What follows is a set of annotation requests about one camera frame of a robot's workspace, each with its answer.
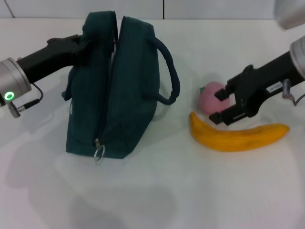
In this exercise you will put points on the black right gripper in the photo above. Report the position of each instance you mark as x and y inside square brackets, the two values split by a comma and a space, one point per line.
[264, 83]

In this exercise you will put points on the yellow banana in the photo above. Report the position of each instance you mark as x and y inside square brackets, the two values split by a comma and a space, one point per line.
[228, 140]

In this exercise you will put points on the dark teal fabric bag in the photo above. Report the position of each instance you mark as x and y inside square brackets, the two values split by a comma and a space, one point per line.
[128, 95]

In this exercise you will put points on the pink toy peach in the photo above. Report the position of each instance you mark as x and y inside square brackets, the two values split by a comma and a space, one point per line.
[209, 100]

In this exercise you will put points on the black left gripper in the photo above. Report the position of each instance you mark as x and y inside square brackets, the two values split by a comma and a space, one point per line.
[47, 59]

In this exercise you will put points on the small clear cylindrical plug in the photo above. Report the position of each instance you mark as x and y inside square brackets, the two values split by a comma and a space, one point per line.
[286, 89]

